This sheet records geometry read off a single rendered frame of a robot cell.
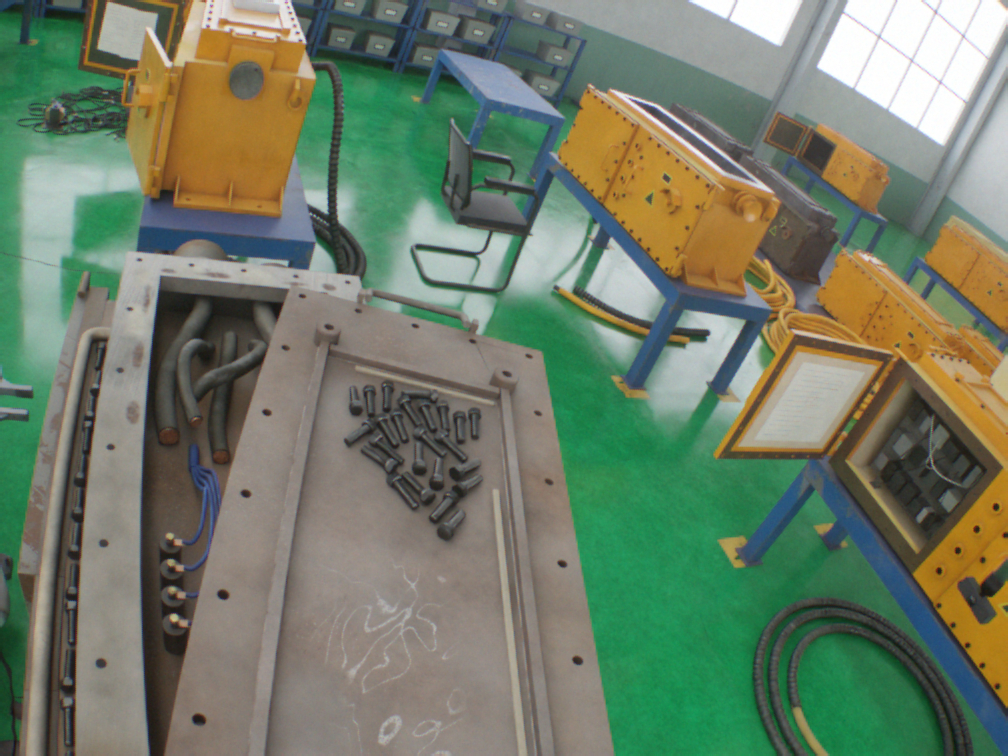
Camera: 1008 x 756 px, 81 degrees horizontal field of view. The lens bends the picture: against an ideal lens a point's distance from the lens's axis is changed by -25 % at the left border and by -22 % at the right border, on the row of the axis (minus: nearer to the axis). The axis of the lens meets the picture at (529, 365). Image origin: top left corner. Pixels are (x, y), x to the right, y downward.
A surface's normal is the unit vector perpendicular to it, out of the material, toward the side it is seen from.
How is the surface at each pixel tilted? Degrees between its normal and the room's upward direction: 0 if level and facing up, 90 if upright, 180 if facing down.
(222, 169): 90
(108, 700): 0
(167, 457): 0
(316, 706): 0
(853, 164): 90
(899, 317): 90
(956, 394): 90
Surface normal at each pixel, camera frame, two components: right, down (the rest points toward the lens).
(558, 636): 0.36, -0.78
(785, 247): -0.87, -0.07
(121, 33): 0.07, 0.57
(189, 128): 0.36, 0.62
